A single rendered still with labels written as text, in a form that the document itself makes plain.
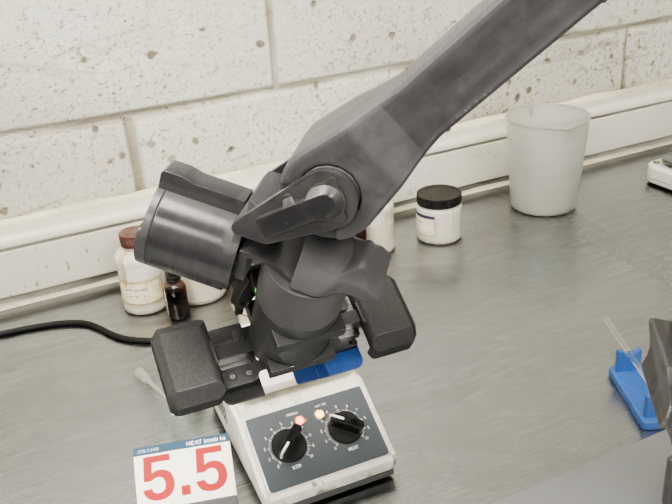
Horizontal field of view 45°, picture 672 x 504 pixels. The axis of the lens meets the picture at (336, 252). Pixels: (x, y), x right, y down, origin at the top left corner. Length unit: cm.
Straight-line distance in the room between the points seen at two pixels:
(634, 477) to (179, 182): 39
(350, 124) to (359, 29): 84
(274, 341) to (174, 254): 9
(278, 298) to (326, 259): 4
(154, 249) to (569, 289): 71
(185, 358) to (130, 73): 66
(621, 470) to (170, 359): 34
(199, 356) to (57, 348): 53
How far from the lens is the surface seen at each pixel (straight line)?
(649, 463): 67
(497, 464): 81
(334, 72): 127
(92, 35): 115
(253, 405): 78
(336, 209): 44
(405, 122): 44
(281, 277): 48
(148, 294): 109
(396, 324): 60
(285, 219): 44
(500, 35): 43
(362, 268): 47
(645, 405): 87
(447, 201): 119
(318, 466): 76
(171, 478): 80
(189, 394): 56
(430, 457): 82
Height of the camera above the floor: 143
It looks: 26 degrees down
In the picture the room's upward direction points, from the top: 4 degrees counter-clockwise
